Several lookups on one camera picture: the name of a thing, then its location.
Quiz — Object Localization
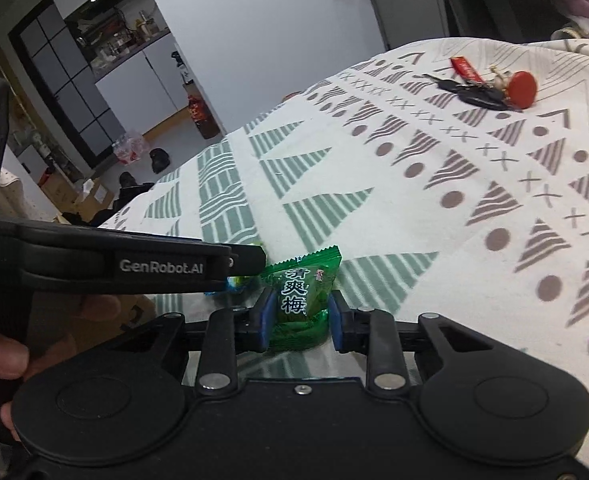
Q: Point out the small blue green snack packet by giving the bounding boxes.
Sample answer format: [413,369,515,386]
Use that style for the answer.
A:
[203,242,266,297]

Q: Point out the green plum candy packet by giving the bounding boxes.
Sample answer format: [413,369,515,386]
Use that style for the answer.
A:
[261,246,342,352]

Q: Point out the pink plastic bag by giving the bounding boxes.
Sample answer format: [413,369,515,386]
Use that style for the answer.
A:
[112,130,150,166]

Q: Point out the red patterned paper bag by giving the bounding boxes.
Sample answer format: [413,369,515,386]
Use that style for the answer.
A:
[188,94,220,139]

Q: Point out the patterned white green bedspread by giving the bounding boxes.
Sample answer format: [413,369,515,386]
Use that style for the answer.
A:
[96,37,589,480]

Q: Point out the red keychain strap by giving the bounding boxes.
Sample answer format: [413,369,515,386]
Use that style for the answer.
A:
[449,56,486,85]

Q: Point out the black white wall cabinet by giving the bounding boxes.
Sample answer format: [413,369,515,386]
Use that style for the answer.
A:
[9,0,188,168]

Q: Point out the black shoe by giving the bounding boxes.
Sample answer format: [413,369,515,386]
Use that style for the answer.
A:
[149,148,171,174]
[119,171,152,192]

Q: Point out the black keys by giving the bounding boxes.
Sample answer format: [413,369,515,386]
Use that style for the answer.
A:
[424,74,517,110]

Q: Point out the red round mushroom charm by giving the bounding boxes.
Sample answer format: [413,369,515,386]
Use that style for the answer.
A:
[490,65,537,110]

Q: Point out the brown cardboard box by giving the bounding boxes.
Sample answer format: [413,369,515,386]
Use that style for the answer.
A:
[26,292,157,352]

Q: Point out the dotted cream cloth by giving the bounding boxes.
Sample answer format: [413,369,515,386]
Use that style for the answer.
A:
[0,168,57,222]

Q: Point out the person left hand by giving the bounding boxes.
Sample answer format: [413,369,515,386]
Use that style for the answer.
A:
[0,294,125,443]

